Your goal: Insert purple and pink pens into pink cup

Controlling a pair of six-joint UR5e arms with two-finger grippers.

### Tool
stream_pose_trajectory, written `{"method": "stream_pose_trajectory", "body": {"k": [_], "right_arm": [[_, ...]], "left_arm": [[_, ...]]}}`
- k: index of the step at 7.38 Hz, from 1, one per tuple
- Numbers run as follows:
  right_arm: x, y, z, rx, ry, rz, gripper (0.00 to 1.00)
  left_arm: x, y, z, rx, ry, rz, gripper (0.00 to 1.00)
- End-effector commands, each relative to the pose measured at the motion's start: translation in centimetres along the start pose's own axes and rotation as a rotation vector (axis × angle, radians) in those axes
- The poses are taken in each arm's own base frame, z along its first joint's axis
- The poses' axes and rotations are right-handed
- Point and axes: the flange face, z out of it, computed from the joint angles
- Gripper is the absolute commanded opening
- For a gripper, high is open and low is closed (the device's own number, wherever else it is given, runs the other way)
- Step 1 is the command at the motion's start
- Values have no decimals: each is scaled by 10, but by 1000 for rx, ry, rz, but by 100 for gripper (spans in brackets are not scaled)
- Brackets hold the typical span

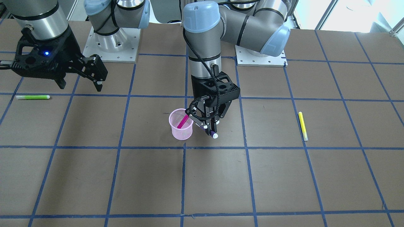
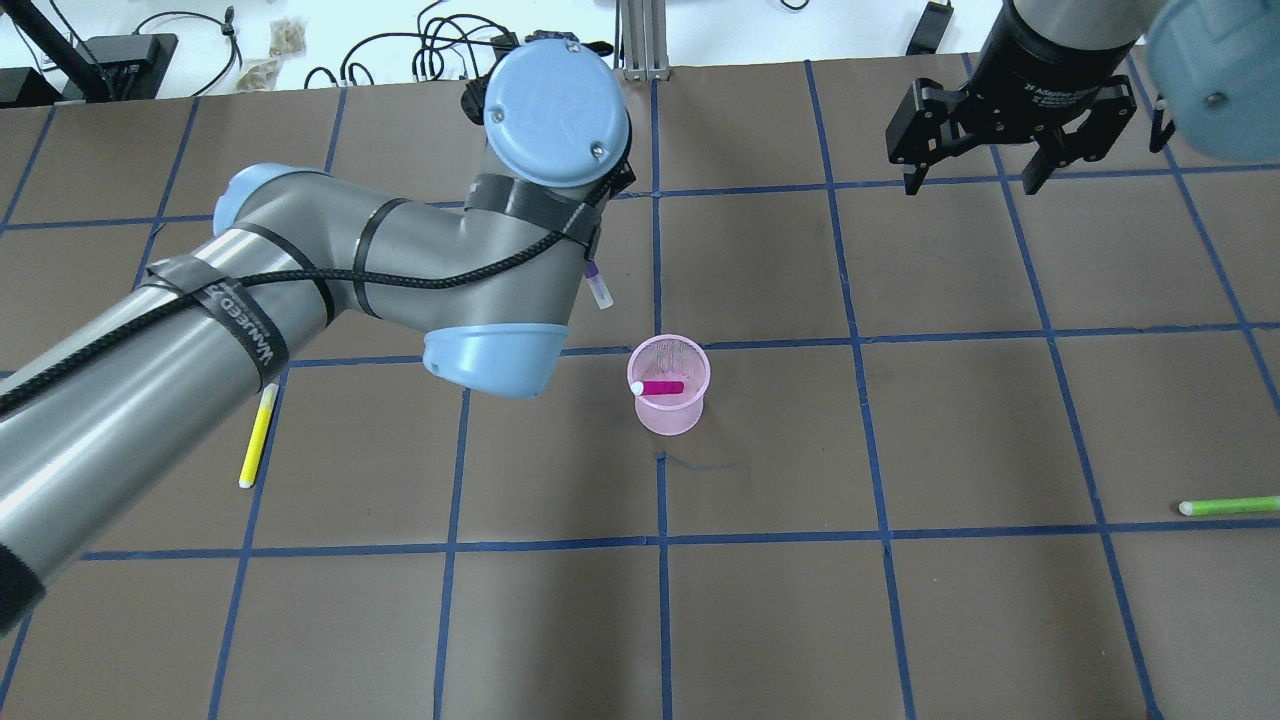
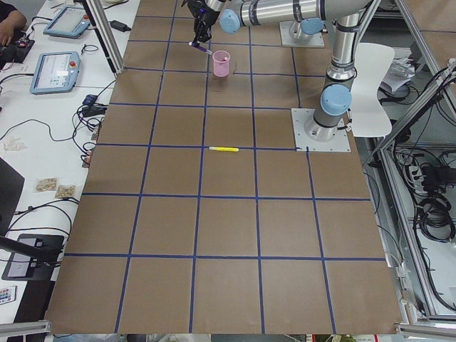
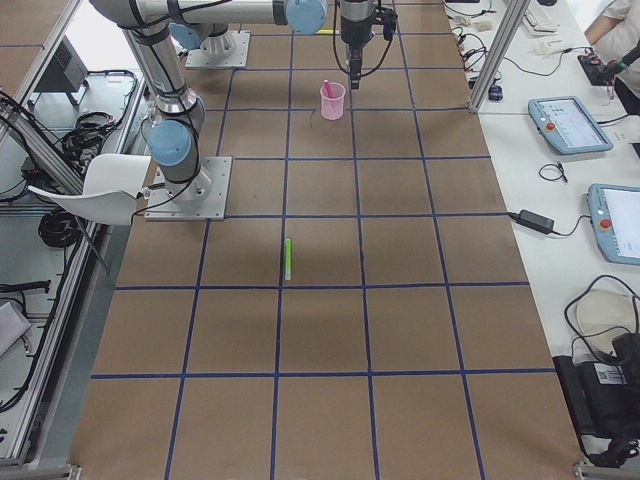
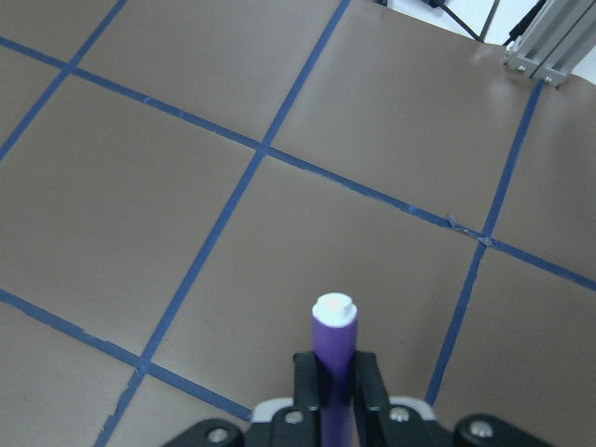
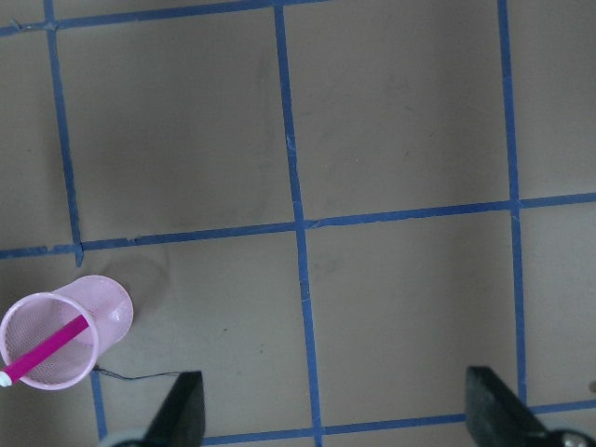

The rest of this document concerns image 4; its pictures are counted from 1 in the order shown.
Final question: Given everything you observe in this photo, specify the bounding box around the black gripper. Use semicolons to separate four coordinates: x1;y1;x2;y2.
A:
340;17;373;89

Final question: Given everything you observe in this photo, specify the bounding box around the pink pen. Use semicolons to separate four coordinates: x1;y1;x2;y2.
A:
323;80;334;99

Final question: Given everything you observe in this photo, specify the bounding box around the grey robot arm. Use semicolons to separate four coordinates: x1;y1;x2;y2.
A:
167;1;396;89
92;1;210;202

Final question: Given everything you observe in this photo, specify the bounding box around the pink mesh cup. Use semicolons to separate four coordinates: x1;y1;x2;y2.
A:
320;81;346;121

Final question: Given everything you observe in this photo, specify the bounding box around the green pen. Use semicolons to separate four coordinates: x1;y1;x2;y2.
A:
284;238;293;281

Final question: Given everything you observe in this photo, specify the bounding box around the blue teach pendant far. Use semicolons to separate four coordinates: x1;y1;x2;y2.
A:
528;96;613;155

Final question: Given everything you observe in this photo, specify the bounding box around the blue teach pendant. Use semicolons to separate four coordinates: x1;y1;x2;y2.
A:
528;96;613;155
587;184;639;265

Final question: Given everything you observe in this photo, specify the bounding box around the black power adapter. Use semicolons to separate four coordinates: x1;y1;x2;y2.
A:
507;209;554;235

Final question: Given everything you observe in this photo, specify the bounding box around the person in white shirt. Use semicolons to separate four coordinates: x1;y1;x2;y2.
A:
585;0;639;115

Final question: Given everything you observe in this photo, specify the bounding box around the white plastic chair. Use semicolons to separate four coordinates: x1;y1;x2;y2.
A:
28;153;151;226

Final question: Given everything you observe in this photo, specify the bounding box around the blue teach pendant near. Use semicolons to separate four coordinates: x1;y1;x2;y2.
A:
587;184;639;265

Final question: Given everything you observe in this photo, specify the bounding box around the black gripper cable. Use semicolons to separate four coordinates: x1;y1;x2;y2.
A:
331;29;396;79

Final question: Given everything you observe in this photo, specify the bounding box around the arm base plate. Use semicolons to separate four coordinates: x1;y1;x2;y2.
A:
186;30;251;70
143;157;232;221

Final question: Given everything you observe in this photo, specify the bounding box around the aluminium frame post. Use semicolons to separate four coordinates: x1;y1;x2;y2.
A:
468;0;528;113

